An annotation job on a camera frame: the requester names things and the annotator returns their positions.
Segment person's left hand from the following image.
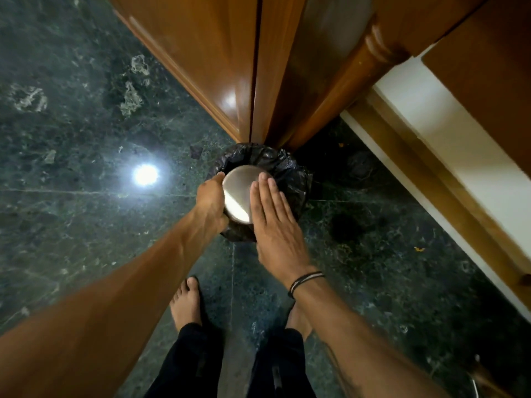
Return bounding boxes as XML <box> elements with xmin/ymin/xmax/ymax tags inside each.
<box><xmin>194</xmin><ymin>172</ymin><xmax>230</xmax><ymax>238</ymax></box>

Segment person's right hand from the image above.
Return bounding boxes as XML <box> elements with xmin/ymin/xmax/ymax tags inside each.
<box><xmin>249</xmin><ymin>172</ymin><xmax>321</xmax><ymax>286</ymax></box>

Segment round steel plate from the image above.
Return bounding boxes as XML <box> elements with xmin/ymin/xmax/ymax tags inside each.
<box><xmin>222</xmin><ymin>165</ymin><xmax>266</xmax><ymax>225</ymax></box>

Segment person's left forearm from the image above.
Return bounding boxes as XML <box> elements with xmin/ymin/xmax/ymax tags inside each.
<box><xmin>0</xmin><ymin>217</ymin><xmax>208</xmax><ymax>398</ymax></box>

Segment person's right forearm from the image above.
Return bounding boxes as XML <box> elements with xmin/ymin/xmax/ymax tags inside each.
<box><xmin>290</xmin><ymin>275</ymin><xmax>451</xmax><ymax>398</ymax></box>

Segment bin with black bag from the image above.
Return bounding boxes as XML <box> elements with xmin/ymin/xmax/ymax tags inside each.
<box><xmin>206</xmin><ymin>143</ymin><xmax>314</xmax><ymax>243</ymax></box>

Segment person's right foot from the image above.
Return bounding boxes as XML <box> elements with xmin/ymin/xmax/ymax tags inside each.
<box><xmin>285</xmin><ymin>303</ymin><xmax>313</xmax><ymax>343</ymax></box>

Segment person's foot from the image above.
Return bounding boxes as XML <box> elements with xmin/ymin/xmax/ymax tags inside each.
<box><xmin>285</xmin><ymin>303</ymin><xmax>313</xmax><ymax>343</ymax></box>
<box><xmin>169</xmin><ymin>276</ymin><xmax>204</xmax><ymax>333</ymax></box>

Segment glossy brown wooden door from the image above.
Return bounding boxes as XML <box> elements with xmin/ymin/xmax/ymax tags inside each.
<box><xmin>106</xmin><ymin>0</ymin><xmax>261</xmax><ymax>144</ymax></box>

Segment person's left foot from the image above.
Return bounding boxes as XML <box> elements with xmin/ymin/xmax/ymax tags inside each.
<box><xmin>169</xmin><ymin>276</ymin><xmax>204</xmax><ymax>333</ymax></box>

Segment black trousers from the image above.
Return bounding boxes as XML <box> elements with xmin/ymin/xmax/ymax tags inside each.
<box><xmin>143</xmin><ymin>322</ymin><xmax>318</xmax><ymax>398</ymax></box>

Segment white mattress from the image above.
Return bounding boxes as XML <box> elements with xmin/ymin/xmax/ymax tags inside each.
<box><xmin>370</xmin><ymin>44</ymin><xmax>531</xmax><ymax>263</ymax></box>

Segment dark brown wooden board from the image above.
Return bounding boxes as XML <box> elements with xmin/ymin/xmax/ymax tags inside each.
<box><xmin>421</xmin><ymin>0</ymin><xmax>531</xmax><ymax>179</ymax></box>

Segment brown wooden furniture leg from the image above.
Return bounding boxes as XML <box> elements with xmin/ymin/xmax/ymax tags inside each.
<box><xmin>468</xmin><ymin>354</ymin><xmax>513</xmax><ymax>398</ymax></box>

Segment black cord wristband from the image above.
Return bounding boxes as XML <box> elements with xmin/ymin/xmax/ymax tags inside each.
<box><xmin>287</xmin><ymin>271</ymin><xmax>326</xmax><ymax>299</ymax></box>

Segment brown wooden door frame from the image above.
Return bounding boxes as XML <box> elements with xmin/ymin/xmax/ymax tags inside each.
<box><xmin>251</xmin><ymin>0</ymin><xmax>308</xmax><ymax>146</ymax></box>

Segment brown wooden bed side rail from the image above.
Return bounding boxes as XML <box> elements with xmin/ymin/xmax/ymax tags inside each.
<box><xmin>340</xmin><ymin>89</ymin><xmax>531</xmax><ymax>324</ymax></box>

